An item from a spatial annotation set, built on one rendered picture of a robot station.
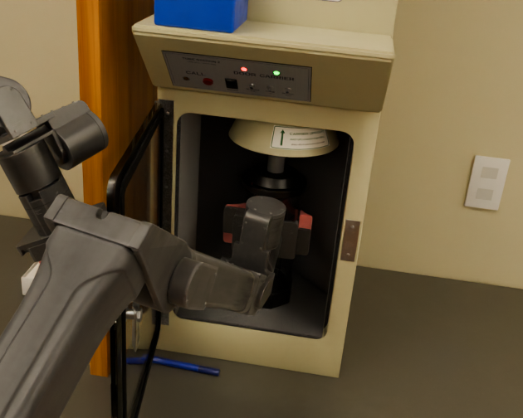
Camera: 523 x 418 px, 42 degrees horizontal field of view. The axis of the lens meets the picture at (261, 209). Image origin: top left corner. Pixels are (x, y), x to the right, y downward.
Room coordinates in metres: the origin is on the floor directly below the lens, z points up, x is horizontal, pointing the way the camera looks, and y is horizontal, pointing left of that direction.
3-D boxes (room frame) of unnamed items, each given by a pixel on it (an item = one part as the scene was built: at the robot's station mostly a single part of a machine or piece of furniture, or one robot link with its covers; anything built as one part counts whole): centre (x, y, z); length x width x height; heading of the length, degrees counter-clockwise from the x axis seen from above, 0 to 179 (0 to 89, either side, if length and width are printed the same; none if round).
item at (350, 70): (0.87, 0.01, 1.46); 0.32 x 0.11 x 0.10; 83
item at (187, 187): (1.05, -0.01, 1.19); 0.26 x 0.24 x 0.35; 83
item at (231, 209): (1.00, 0.02, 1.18); 0.09 x 0.07 x 0.07; 173
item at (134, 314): (0.67, 0.14, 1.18); 0.02 x 0.02 x 0.06; 0
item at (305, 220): (0.99, -0.05, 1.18); 0.09 x 0.07 x 0.07; 173
